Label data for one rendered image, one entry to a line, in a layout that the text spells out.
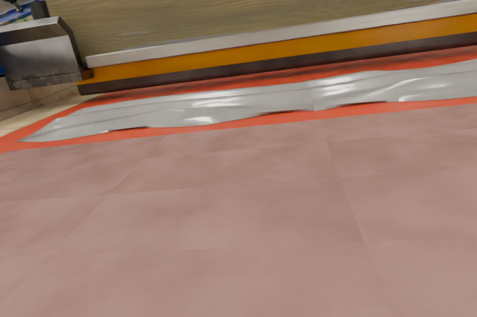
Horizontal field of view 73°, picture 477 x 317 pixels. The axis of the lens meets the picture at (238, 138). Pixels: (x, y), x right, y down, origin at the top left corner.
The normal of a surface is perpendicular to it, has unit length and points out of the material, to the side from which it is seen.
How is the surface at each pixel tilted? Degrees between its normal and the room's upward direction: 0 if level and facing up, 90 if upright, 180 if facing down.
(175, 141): 32
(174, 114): 9
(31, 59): 58
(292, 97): 3
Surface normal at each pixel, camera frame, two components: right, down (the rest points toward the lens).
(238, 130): -0.14, -0.93
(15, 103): 0.98, -0.10
